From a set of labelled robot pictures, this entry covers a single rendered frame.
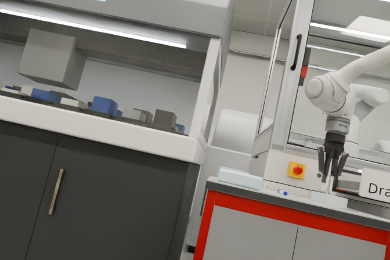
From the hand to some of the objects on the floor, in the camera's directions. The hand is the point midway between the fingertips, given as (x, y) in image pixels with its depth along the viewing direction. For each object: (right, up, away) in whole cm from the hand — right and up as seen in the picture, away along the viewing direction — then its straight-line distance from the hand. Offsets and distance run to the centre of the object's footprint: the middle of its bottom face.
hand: (327, 184), depth 143 cm
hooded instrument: (-157, -60, +67) cm, 181 cm away
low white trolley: (-33, -78, -10) cm, 85 cm away
